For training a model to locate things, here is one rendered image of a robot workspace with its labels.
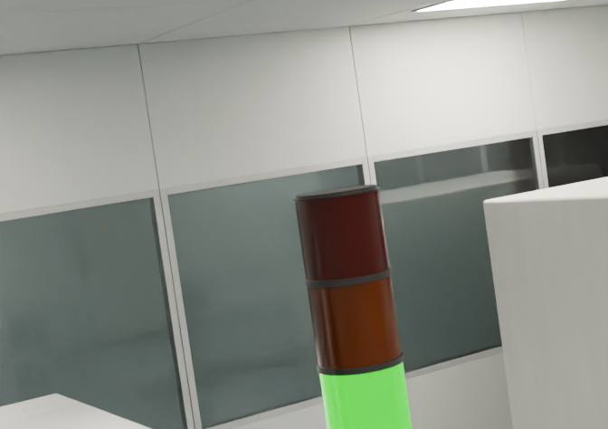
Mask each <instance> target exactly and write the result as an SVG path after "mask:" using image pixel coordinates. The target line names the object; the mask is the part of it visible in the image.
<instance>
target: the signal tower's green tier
mask: <svg viewBox="0 0 608 429"><path fill-rule="evenodd" d="M319 378H320V384H321V391H322V397H323V404H324V410H325V417H326V423H327V429H412V422H411V416H410V409H409V403H408V396H407V389H406V383H405V376H404V363H403V362H402V363H401V364H399V365H397V366H394V367H390V368H387V369H384V370H380V371H376V372H371V373H365V374H358V375H349V376H328V375H322V374H319Z"/></svg>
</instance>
